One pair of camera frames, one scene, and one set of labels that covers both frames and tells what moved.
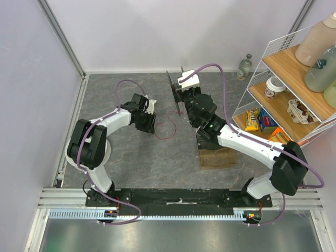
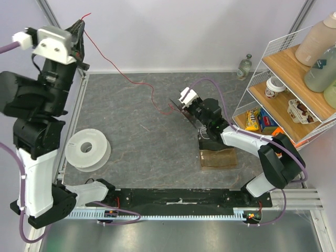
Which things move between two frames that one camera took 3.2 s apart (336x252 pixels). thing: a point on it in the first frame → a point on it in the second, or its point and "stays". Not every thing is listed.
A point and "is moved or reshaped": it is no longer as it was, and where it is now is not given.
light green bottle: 329,95 stays
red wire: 174,123 → 132,82
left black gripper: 150,126 → 79,51
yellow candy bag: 251,122 stays
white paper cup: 274,85 stays
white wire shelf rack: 278,106 stays
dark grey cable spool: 172,77 is moved or reshaped
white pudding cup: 298,113 stays
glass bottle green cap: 244,65 stays
